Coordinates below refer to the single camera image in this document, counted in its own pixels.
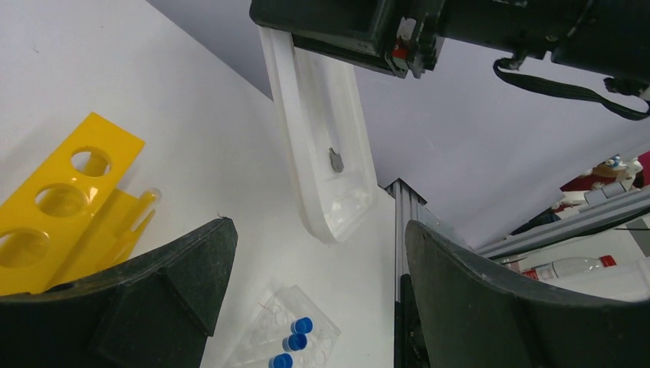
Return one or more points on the yellow test tube rack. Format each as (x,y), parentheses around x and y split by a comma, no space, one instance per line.
(65,221)

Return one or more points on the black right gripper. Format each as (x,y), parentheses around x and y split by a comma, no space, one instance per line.
(400,37)

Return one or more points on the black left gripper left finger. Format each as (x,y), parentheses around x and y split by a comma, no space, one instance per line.
(155,310)

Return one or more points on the aluminium frame rail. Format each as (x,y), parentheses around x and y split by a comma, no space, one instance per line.
(606,221)

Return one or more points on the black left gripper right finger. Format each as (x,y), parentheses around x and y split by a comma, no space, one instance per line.
(477,313)

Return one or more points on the clear test tube right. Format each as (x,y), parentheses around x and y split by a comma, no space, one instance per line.
(143,206)

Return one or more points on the blue capped tube box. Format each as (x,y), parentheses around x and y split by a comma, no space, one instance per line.
(290,330)

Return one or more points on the plastic bottle red cap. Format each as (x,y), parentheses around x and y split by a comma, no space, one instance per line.
(563,267)

